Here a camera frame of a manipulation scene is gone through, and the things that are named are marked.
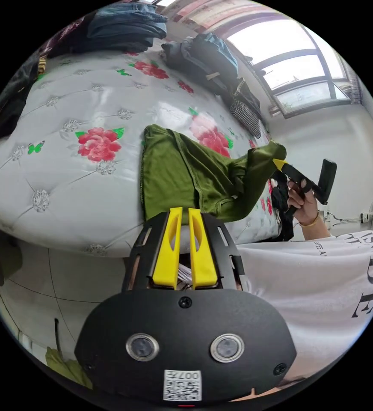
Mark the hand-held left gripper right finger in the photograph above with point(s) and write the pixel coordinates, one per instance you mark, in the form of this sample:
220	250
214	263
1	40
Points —
202	257

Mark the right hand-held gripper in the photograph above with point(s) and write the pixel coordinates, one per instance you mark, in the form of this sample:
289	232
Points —
298	186

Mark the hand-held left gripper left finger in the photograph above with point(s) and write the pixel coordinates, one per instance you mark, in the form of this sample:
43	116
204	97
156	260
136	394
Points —
165	257

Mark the green tank top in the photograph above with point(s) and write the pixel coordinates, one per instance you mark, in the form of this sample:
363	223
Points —
180	173

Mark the person's right forearm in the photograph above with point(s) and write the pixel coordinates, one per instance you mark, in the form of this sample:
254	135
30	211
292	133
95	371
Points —
316	229

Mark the person's right hand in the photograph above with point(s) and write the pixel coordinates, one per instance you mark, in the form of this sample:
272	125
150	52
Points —
302	200

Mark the dark garment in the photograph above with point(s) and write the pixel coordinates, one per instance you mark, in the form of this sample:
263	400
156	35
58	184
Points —
282	208

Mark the checkered pillow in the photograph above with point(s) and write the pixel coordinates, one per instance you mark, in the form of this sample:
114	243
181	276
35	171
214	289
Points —
247	117

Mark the window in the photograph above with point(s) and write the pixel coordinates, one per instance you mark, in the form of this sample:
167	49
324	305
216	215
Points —
298	64

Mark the person's body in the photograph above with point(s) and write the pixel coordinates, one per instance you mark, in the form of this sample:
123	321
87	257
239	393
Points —
314	289

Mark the bed with flowered quilt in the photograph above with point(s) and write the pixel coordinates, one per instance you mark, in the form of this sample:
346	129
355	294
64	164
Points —
77	179

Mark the pile of clothes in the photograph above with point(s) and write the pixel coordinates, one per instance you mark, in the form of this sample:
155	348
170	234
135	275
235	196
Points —
212	61
122	25

